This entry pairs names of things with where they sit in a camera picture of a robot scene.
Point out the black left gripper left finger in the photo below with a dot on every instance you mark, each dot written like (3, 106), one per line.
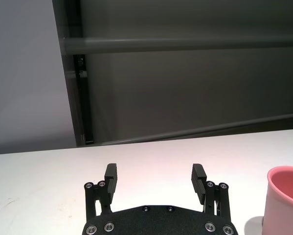
(110, 186)

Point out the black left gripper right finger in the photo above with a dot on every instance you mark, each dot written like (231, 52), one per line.
(197, 186)

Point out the pink plastic cup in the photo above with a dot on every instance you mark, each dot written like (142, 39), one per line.
(283, 208)

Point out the grey metal guard railing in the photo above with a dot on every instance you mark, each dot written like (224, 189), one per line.
(161, 45)

